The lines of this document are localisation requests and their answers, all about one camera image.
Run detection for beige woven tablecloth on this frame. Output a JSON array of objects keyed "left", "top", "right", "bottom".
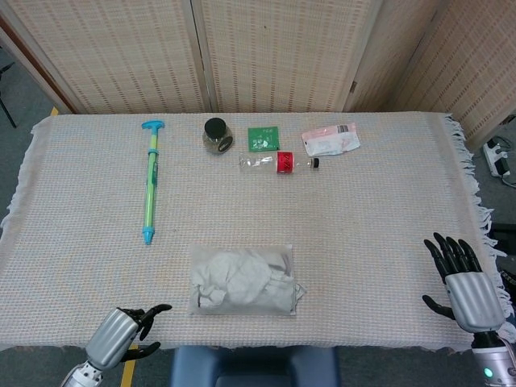
[{"left": 0, "top": 111, "right": 510, "bottom": 352}]

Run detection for glass jar with black lid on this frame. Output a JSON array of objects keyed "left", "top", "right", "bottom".
[{"left": 202, "top": 117, "right": 234, "bottom": 156}]

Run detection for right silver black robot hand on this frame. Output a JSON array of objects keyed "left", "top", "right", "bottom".
[{"left": 422, "top": 231, "right": 507, "bottom": 334}]

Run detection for clear bottle with red label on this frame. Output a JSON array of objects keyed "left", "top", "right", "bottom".
[{"left": 238, "top": 151, "right": 323, "bottom": 176}]

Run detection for white power strip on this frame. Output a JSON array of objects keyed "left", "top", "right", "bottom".
[{"left": 482, "top": 136, "right": 514, "bottom": 177}]

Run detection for yellow floor tape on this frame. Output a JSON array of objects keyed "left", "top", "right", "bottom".
[{"left": 119, "top": 343, "right": 140, "bottom": 387}]

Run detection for grey shirt maroon trim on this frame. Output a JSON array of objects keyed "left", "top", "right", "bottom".
[{"left": 187, "top": 243, "right": 308, "bottom": 318}]

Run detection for woven folding screen panel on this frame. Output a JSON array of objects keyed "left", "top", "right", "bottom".
[
  {"left": 418, "top": 0, "right": 516, "bottom": 151},
  {"left": 0, "top": 0, "right": 214, "bottom": 116},
  {"left": 342, "top": 0, "right": 444, "bottom": 114},
  {"left": 191, "top": 0, "right": 384, "bottom": 114}
]

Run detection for pink white plastic package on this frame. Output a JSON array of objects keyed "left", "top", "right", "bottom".
[{"left": 301, "top": 122, "right": 360, "bottom": 158}]

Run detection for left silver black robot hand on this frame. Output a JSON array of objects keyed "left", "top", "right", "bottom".
[{"left": 85, "top": 303, "right": 173, "bottom": 371}]

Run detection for green blue toy water pump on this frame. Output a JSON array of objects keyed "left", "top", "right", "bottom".
[{"left": 140, "top": 119, "right": 167, "bottom": 246}]

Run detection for green foil packet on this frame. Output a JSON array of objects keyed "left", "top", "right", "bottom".
[{"left": 247, "top": 125, "right": 281, "bottom": 153}]

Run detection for blue padded seat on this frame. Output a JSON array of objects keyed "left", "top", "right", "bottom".
[{"left": 169, "top": 345, "right": 342, "bottom": 387}]

